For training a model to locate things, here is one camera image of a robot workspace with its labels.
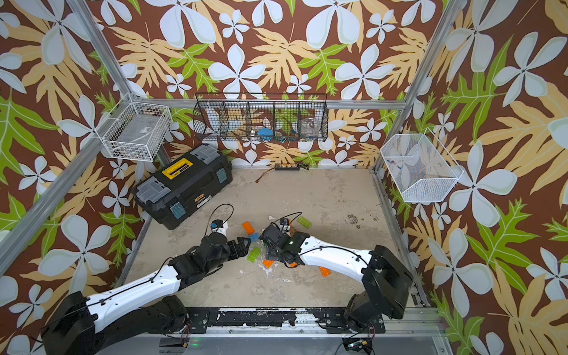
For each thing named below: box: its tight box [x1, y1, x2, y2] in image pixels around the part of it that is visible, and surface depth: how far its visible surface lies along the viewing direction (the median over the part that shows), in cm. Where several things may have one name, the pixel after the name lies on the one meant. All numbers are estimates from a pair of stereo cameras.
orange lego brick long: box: [319, 266, 333, 278], surface depth 86 cm
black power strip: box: [274, 162, 300, 171], surface depth 122 cm
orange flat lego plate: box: [241, 221, 256, 236], surface depth 100 cm
